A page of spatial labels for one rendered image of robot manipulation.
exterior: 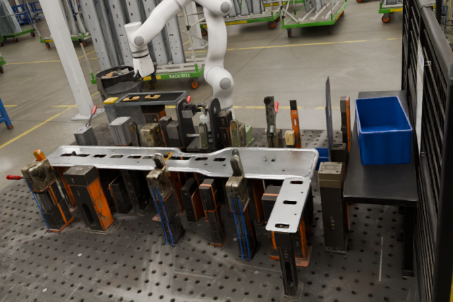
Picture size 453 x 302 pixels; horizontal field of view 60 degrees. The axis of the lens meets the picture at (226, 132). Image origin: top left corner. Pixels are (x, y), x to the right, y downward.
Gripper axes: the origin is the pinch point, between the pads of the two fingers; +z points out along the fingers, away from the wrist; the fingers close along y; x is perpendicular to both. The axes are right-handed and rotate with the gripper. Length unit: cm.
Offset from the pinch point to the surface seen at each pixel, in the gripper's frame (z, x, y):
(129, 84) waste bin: 66, -193, -160
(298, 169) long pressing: 23, 90, 24
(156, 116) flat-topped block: 16.6, 3.6, 4.3
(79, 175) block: 21, 2, 57
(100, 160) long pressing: 23.1, -3.0, 40.8
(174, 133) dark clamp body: 19.1, 23.6, 15.2
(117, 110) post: 13.2, -21.9, 6.8
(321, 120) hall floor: 124, 11, -219
